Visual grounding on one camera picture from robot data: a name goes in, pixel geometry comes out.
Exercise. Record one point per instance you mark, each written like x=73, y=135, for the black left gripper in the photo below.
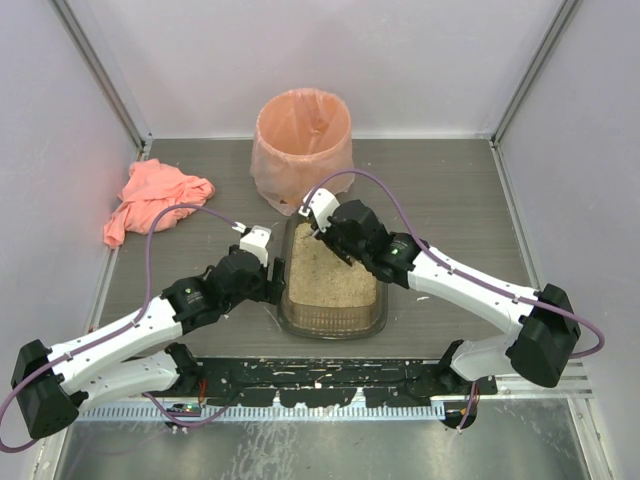
x=275, y=280

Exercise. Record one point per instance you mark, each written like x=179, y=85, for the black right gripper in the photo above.
x=338, y=240

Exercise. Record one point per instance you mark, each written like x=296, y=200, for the black slotted litter scoop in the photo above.
x=333, y=242

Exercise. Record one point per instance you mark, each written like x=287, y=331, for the dark green litter box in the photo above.
x=326, y=322

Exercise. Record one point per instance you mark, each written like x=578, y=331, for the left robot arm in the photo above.
x=139, y=353

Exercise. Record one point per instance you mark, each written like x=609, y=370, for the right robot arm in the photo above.
x=538, y=334

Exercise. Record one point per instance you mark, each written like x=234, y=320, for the beige cat litter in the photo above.
x=319, y=278

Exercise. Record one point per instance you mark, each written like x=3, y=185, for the bin with orange liner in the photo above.
x=301, y=136

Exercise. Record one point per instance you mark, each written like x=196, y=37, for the crumpled pink cloth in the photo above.
x=152, y=187

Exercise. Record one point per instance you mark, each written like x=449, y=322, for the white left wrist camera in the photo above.
x=256, y=242

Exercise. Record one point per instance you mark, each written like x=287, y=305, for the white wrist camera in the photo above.
x=318, y=206
x=256, y=242

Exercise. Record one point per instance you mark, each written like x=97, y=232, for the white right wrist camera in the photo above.
x=318, y=206

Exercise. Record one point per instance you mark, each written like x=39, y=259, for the white slotted cable duct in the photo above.
x=145, y=412

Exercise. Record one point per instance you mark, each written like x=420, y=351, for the left aluminium frame post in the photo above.
x=81, y=23

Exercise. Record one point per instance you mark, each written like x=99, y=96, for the aluminium frame post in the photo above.
x=81, y=23
x=560, y=22

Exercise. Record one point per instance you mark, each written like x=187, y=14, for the right aluminium frame post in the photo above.
x=560, y=22

